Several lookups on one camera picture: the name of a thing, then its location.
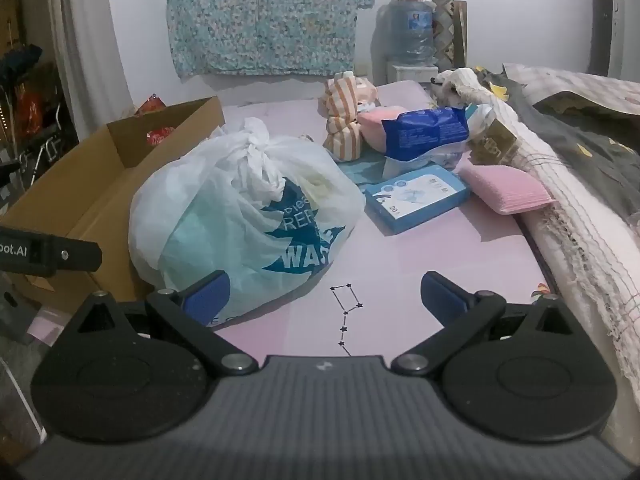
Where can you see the black metal cart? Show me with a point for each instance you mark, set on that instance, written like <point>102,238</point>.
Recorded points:
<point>45,150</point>

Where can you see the blue water dispenser bottle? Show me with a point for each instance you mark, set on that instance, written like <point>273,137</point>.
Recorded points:
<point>407,35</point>

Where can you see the orange plastic bag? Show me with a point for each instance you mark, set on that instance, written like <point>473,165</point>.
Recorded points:
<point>31,110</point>

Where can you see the pink wet wipes pack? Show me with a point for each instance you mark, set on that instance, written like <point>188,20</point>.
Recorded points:
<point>372,127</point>

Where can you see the light blue towel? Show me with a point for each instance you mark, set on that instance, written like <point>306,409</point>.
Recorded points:
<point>362,172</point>

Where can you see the blue white plastic pack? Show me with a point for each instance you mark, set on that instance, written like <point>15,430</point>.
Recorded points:
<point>430,127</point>

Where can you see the navy cloth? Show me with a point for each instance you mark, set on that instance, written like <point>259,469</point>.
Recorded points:
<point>22,57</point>

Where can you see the light blue mask box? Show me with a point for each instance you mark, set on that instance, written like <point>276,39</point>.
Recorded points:
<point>415,200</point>

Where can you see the red orange snack bag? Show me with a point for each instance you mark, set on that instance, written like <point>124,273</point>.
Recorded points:
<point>152,105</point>

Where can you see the white water dispenser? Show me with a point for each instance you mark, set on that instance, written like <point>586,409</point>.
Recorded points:
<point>407,74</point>

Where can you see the small gold box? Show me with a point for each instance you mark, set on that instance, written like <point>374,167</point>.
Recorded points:
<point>495,142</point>

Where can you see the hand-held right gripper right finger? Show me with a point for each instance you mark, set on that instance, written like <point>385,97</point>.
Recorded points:
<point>440,295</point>

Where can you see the teal floral hanging cloth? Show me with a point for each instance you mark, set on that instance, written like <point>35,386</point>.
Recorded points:
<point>265,15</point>

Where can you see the patterned brown paper bag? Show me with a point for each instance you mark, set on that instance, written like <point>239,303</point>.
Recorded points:
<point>450,30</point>

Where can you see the orange striped cloth bundle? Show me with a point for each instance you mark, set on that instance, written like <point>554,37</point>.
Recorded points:
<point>342,110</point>

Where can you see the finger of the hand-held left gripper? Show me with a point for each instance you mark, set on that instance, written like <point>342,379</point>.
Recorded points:
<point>77,255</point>

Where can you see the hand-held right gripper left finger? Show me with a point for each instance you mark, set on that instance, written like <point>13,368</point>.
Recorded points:
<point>210,292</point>

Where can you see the brown cardboard box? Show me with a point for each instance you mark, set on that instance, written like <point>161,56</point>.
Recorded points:
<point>75,185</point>

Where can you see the white plastic bag teal print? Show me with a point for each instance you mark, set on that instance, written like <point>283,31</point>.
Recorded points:
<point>225,220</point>

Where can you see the pink sponge pad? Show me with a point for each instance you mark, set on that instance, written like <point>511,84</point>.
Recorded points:
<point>505,187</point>

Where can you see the grey quilt yellow prints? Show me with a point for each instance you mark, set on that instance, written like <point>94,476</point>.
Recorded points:
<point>575,145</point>

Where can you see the white knit blanket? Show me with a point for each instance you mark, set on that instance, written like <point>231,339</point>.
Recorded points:
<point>575,240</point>

